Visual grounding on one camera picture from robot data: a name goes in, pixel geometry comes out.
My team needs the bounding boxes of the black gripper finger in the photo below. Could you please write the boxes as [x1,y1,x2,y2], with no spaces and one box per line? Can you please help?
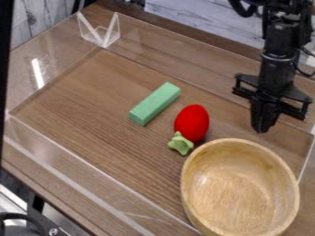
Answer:
[251,96,263,133]
[262,101,280,133]

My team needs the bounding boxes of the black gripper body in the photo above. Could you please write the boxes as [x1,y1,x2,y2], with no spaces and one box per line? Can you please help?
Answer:
[232,53,312,120]

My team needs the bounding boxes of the red plush strawberry toy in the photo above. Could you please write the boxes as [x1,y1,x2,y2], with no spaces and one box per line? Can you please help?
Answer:
[167,104,210,156]

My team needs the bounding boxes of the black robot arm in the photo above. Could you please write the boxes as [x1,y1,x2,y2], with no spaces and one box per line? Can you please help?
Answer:
[228,0,314,133]

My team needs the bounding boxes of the green rectangular block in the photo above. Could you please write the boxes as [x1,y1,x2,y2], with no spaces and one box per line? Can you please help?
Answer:
[130,82,182,126]

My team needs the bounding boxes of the wooden bowl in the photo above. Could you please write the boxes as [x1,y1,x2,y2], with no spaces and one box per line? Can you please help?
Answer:
[182,138,300,236]

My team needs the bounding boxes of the clear acrylic tray walls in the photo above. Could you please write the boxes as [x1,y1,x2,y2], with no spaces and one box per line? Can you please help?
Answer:
[4,9,314,236]

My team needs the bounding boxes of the black table leg bracket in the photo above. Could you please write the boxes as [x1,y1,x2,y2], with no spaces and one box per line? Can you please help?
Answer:
[27,195,91,236]

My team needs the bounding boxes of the black cable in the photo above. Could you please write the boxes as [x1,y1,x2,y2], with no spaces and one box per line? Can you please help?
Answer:
[0,211,48,236]

